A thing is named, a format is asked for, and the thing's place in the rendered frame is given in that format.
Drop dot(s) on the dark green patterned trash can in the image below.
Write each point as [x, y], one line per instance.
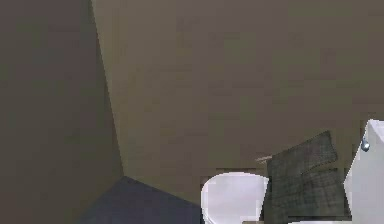
[305, 186]

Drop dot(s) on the white toilet bowl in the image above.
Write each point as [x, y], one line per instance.
[233, 196]

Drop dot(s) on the white toilet tank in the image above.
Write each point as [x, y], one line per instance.
[366, 186]

